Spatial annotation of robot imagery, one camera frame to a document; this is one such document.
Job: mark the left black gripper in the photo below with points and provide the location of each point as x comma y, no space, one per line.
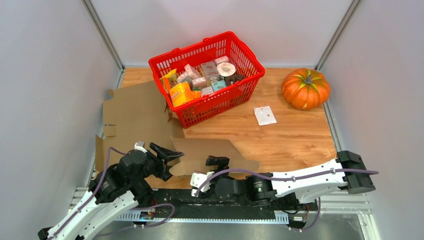
163,170

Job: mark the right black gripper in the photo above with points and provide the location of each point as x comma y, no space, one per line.
222,162

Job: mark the brown cardboard box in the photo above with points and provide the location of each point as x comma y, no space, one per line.
197,150

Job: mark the brown cardboard sheet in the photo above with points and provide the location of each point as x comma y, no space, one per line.
134,114

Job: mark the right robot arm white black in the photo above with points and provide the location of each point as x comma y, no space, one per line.
345,172

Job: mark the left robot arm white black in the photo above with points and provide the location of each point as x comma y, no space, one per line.
116,190

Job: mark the orange snack box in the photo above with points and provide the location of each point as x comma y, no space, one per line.
181,94

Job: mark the teal small box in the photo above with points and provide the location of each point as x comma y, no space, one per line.
218,85

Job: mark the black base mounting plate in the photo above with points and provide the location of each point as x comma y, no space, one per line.
189,206

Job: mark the white paper packet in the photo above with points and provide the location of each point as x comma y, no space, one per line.
264,115

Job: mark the yellow snack packet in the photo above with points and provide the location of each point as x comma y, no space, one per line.
169,80

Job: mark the dark brown round item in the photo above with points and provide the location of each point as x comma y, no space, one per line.
230,80

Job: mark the red plastic shopping basket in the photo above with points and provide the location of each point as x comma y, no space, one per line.
200,58

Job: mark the pink white round roll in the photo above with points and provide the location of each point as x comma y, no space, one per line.
226,69

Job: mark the orange pumpkin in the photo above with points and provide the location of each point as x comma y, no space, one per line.
305,89

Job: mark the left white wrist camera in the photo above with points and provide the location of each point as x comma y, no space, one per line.
140,146

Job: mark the white slotted cable duct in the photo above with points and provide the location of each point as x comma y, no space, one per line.
275,217

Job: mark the left aluminium frame post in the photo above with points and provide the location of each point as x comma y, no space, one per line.
92,12

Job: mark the aluminium frame post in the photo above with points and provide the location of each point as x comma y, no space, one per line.
92,12
347,17

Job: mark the right aluminium frame post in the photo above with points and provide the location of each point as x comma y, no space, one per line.
347,17

